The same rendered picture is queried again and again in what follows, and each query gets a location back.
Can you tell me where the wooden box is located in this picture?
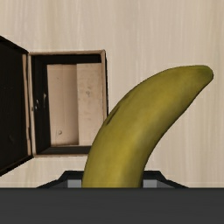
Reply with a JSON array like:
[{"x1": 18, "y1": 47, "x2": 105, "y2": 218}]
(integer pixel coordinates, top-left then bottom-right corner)
[{"x1": 26, "y1": 49, "x2": 109, "y2": 158}]

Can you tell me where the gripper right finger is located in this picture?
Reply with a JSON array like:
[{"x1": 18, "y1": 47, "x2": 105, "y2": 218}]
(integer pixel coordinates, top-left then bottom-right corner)
[{"x1": 141, "y1": 170, "x2": 187, "y2": 189}]

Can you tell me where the dark box lid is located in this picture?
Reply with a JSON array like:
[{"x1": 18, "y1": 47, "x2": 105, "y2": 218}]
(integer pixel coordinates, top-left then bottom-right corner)
[{"x1": 0, "y1": 35, "x2": 34, "y2": 177}]

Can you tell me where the yellow banana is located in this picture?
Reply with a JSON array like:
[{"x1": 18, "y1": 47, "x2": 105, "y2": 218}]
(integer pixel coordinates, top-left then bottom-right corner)
[{"x1": 80, "y1": 65, "x2": 214, "y2": 189}]

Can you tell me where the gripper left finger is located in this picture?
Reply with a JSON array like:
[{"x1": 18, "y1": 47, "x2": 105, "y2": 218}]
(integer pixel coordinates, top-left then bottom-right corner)
[{"x1": 36, "y1": 170, "x2": 87, "y2": 189}]

